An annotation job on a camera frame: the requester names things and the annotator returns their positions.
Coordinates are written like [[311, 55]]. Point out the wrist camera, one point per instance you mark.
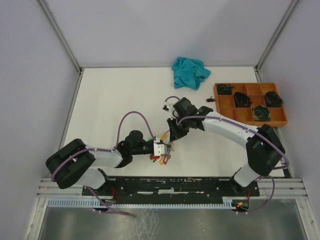
[[159, 147], [168, 107]]

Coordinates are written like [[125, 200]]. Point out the aluminium frame rail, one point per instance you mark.
[[277, 33], [44, 6]]

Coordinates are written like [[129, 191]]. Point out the wooden compartment tray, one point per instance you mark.
[[250, 103]]

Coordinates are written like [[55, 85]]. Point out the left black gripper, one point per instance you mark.
[[152, 142]]

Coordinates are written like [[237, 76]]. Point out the aluminium frame rail right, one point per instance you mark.
[[277, 33]]

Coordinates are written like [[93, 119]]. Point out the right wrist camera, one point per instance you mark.
[[168, 107]]

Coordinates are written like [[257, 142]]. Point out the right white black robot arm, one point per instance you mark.
[[264, 150]]

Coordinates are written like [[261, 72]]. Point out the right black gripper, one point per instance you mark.
[[174, 134]]

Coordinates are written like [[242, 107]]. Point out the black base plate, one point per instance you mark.
[[173, 190]]

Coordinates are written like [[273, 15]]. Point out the large metal keyring yellow handle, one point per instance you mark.
[[163, 160]]

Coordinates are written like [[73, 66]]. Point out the teal cloth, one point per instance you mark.
[[189, 73]]

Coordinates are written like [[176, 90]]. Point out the black key tag key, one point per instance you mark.
[[210, 100]]

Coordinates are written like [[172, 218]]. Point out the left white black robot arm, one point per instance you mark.
[[80, 164]]

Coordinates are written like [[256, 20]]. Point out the aluminium frame rail left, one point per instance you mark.
[[44, 6]]

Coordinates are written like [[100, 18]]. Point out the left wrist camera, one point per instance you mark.
[[159, 147]]

